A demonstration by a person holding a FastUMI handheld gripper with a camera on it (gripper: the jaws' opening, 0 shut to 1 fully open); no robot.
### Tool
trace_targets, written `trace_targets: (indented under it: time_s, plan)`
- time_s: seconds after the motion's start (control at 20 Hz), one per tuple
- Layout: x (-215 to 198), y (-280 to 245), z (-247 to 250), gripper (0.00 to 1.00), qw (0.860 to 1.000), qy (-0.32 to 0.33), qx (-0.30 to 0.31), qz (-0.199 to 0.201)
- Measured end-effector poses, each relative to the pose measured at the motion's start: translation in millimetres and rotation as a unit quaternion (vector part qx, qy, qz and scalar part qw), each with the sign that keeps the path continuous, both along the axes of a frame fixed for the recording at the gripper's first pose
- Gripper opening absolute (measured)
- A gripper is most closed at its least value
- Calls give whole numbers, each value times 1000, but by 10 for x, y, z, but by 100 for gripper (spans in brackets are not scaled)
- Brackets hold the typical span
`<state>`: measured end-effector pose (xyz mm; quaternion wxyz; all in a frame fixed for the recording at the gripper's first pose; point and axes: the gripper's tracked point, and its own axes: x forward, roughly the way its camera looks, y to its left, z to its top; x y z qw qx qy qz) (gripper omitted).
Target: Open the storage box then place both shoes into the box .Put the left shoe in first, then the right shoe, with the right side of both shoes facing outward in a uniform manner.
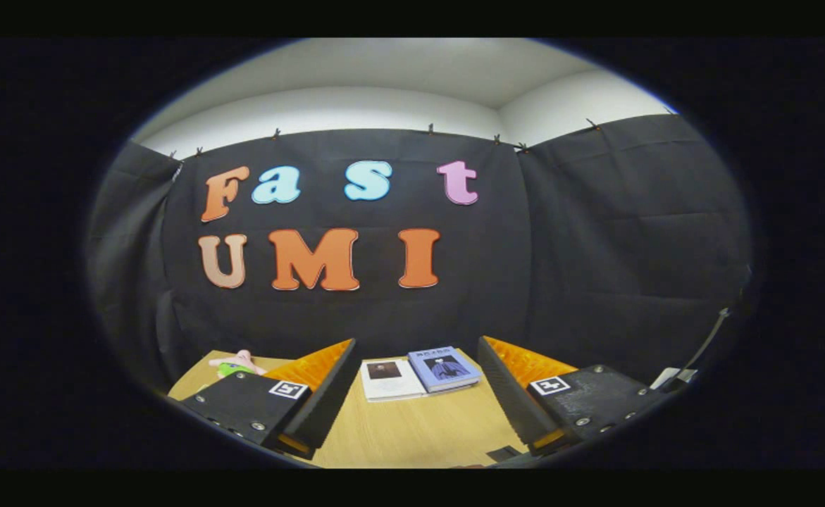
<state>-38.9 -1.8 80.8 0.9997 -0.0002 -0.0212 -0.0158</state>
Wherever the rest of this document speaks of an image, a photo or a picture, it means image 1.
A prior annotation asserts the white book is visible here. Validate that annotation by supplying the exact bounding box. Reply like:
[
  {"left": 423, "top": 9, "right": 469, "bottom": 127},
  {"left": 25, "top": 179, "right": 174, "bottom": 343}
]
[{"left": 360, "top": 358, "right": 428, "bottom": 403}]

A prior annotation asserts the white printed board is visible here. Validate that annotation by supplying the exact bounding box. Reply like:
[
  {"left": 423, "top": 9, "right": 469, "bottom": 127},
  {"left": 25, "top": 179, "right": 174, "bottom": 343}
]
[{"left": 650, "top": 366, "right": 698, "bottom": 392}]

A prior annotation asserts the pink and green plush toy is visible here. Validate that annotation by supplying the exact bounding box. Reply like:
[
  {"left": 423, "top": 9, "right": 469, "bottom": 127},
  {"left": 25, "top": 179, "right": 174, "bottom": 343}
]
[{"left": 208, "top": 350, "right": 268, "bottom": 377}]

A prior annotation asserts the blue book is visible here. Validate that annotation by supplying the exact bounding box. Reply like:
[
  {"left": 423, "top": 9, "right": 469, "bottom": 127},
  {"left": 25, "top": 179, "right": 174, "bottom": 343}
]
[{"left": 408, "top": 345, "right": 483, "bottom": 394}]

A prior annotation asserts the grey cable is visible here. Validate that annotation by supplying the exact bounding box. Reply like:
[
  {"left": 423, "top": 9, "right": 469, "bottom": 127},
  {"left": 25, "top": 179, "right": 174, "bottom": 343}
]
[{"left": 683, "top": 308, "right": 731, "bottom": 374}]

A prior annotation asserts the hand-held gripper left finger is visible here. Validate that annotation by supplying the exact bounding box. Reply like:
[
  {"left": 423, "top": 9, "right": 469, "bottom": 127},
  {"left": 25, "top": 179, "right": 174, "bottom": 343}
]
[{"left": 180, "top": 338, "right": 358, "bottom": 458}]

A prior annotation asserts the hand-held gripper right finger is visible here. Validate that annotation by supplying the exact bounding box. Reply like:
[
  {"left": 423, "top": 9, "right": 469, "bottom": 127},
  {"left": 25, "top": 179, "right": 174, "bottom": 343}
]
[{"left": 478, "top": 336, "right": 674, "bottom": 455}]

